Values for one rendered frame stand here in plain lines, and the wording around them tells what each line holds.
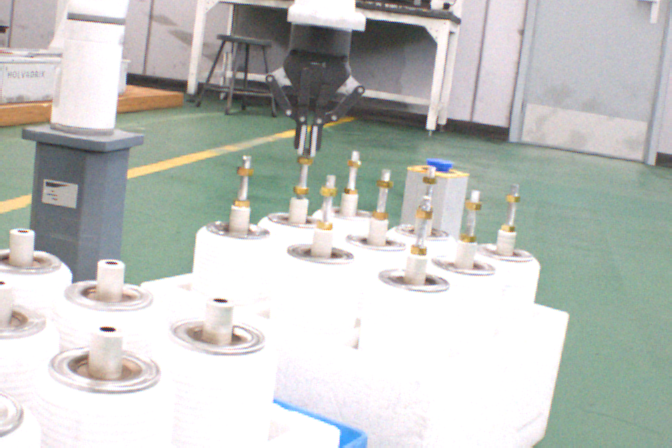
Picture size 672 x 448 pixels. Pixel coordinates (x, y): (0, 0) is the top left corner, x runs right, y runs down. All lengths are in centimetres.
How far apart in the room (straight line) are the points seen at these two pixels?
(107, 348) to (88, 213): 81
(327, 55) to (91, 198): 47
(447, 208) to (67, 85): 60
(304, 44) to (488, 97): 513
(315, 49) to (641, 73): 521
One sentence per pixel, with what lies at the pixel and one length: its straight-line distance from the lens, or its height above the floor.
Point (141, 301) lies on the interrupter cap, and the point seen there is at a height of 25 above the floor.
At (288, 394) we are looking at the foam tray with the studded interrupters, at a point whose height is 12.
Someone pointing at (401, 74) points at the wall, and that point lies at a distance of 627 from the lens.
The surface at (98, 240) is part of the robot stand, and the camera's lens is 142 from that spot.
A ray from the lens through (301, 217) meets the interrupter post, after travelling 116.
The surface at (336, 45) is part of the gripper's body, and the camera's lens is 111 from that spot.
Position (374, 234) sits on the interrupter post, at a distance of 109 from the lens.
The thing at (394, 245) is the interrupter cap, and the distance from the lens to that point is 110.
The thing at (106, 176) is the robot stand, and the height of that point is 24.
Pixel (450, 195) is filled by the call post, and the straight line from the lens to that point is 135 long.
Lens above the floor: 48
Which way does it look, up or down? 9 degrees down
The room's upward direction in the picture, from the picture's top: 8 degrees clockwise
